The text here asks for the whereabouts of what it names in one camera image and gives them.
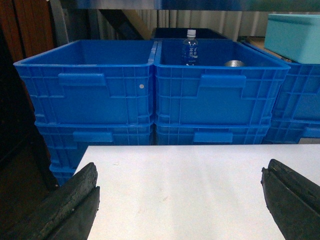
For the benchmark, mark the blue plastic crate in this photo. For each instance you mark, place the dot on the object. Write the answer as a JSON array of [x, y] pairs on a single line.
[[103, 82]]

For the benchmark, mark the teal foam box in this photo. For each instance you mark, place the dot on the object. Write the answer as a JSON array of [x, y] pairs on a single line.
[[294, 36]]

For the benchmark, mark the blue crate with bottle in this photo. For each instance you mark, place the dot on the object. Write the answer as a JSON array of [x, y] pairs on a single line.
[[210, 93]]

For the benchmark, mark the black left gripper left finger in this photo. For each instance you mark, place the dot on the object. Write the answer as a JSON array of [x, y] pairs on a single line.
[[66, 214]]

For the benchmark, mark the far right blue crate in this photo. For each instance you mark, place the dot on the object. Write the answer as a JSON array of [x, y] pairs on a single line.
[[296, 112]]

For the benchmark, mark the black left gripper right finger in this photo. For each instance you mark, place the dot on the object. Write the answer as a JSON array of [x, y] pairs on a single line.
[[293, 201]]

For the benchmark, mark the lower left blue crate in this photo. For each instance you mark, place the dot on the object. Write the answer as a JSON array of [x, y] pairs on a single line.
[[67, 143]]

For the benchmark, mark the lower right blue crate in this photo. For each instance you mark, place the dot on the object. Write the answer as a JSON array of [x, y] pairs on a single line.
[[201, 134]]

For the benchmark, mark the metal can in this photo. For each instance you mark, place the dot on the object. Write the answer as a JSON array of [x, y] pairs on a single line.
[[234, 63]]

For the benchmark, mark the clear water bottle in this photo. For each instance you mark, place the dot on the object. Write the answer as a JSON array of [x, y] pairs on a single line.
[[189, 52]]

